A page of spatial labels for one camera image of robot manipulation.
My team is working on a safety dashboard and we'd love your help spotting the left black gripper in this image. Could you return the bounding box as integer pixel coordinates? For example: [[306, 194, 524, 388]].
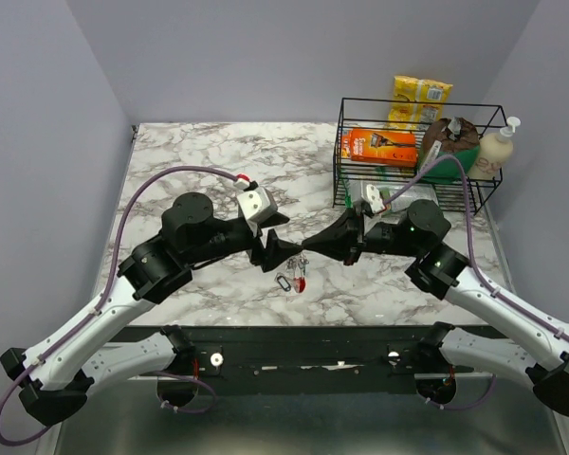
[[186, 210, 304, 273]]

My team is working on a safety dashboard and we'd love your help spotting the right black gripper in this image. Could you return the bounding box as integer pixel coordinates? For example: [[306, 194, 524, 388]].
[[302, 206, 421, 266]]

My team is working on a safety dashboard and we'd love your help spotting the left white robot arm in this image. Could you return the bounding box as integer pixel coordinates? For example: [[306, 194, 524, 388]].
[[0, 189, 302, 427]]

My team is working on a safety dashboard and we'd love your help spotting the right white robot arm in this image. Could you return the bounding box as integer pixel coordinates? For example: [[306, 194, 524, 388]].
[[303, 199, 569, 417]]

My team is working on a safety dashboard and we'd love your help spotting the green white flat pouch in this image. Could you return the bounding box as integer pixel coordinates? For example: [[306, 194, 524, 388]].
[[344, 180, 438, 213]]

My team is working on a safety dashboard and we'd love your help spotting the orange razor box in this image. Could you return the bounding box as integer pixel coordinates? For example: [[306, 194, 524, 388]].
[[340, 128, 417, 168]]

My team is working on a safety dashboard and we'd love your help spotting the brown green bag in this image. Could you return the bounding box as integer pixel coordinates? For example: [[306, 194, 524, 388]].
[[418, 117, 480, 185]]

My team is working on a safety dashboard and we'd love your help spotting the yellow snack packet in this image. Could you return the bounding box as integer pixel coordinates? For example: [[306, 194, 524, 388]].
[[388, 75, 453, 131]]

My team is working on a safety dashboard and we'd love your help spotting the cream lotion pump bottle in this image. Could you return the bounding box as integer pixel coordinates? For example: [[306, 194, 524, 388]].
[[468, 117, 522, 180]]

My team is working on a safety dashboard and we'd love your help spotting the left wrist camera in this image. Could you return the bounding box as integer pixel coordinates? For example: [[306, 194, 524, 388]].
[[237, 187, 278, 224]]

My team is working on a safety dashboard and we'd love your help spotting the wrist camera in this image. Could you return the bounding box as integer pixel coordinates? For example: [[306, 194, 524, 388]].
[[237, 187, 278, 224], [349, 181, 390, 218]]

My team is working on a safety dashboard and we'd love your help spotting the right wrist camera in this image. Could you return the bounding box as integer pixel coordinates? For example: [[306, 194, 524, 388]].
[[349, 181, 390, 218]]

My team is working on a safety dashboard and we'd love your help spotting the black wire basket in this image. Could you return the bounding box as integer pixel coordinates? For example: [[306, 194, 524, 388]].
[[332, 97, 507, 217]]

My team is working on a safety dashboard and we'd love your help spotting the black mounting base rail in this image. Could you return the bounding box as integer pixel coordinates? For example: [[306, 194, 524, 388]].
[[78, 320, 475, 397]]

